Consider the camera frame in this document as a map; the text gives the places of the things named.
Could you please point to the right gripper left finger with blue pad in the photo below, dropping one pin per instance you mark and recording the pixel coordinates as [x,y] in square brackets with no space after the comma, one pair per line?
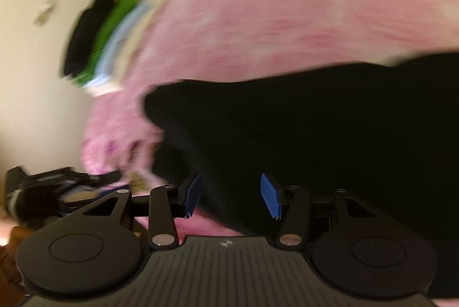
[167,203]

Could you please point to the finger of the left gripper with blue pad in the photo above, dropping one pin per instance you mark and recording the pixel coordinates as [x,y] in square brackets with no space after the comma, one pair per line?
[103,179]

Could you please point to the pink floral blanket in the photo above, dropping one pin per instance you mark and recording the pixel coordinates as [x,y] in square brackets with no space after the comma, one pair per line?
[228,40]

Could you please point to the black trousers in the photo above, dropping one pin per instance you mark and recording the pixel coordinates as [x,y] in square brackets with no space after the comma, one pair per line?
[386,134]

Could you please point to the green folded garment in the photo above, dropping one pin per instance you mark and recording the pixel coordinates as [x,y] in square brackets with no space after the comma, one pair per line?
[91,34]

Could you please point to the black folded garment on stack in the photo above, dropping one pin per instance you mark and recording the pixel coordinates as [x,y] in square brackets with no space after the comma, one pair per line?
[83,37]

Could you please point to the light blue folded garment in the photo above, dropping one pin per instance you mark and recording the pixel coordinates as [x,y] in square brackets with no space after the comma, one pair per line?
[109,40]

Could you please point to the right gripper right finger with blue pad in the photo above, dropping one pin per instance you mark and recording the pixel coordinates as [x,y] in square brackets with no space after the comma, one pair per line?
[289,206]

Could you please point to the cream folded garment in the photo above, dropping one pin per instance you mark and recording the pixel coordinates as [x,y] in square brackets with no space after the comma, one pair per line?
[127,53]

